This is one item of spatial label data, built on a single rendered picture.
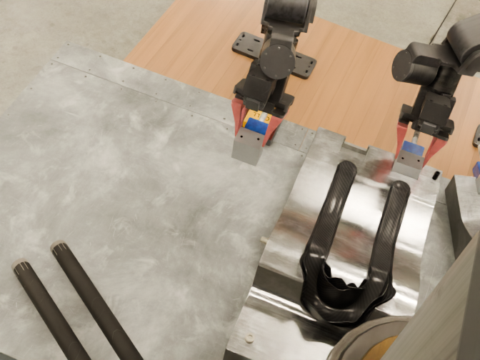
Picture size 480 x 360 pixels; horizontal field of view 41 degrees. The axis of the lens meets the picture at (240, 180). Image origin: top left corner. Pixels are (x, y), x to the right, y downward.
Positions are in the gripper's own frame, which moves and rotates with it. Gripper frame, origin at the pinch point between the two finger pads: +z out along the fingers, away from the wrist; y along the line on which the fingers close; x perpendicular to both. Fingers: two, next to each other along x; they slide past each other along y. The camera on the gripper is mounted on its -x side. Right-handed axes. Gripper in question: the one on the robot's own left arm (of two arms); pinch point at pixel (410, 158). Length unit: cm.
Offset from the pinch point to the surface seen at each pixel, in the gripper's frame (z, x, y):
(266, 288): 20.4, -30.4, -16.2
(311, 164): 5.7, -6.5, -17.5
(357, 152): 3.3, 2.9, -10.0
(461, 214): 7.0, -0.9, 12.9
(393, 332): -20, -94, -5
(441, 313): -27, -103, -5
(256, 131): 1.3, -11.3, -28.7
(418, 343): -25, -102, -5
